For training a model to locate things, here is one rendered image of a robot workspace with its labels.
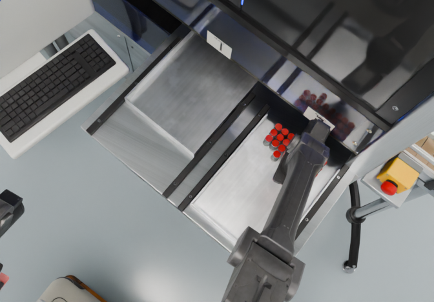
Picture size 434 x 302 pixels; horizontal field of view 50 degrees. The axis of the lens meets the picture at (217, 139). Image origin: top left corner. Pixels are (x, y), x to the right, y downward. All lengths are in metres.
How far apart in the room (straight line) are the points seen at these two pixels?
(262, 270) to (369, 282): 1.62
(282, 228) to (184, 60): 0.78
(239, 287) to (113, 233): 1.55
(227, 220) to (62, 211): 1.13
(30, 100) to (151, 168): 0.43
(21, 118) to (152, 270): 0.98
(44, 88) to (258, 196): 0.72
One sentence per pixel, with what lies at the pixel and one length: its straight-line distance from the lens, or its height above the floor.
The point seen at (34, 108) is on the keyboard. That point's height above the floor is 0.83.
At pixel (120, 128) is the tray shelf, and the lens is 1.35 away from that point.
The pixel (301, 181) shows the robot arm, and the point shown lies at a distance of 0.89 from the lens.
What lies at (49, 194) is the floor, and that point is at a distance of 2.28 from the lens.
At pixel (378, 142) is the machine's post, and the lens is 1.17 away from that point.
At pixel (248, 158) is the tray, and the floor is 0.88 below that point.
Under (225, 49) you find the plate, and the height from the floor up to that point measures 1.03.
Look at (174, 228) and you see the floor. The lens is 2.16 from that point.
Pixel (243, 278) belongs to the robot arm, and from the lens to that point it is 0.68.
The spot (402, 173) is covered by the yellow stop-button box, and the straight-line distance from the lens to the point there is 1.27.
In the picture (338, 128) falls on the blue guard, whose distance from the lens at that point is 1.22.
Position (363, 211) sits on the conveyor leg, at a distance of 2.03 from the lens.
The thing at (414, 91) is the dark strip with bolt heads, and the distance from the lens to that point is 0.96.
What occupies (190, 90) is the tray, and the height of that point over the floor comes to 0.88.
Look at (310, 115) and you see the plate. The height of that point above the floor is 1.02.
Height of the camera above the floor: 2.15
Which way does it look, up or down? 72 degrees down
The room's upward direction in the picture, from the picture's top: 11 degrees clockwise
